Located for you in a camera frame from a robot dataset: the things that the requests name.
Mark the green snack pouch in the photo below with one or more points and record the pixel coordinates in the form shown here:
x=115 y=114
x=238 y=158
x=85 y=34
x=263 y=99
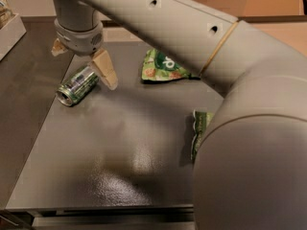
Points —
x=158 y=67

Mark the green jalapeno chips bag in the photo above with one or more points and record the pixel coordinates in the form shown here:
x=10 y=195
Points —
x=200 y=124

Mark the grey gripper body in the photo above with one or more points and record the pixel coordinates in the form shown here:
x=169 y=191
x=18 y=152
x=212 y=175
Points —
x=80 y=39

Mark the white box at left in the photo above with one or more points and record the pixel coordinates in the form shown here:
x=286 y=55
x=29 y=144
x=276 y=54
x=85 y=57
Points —
x=10 y=34

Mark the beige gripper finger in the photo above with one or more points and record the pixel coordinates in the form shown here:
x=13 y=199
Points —
x=58 y=48
x=103 y=67

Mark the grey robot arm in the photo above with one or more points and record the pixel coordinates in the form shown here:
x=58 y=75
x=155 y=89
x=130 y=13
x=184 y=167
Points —
x=250 y=171

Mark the green soda can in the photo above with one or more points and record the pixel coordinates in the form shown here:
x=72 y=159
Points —
x=77 y=86

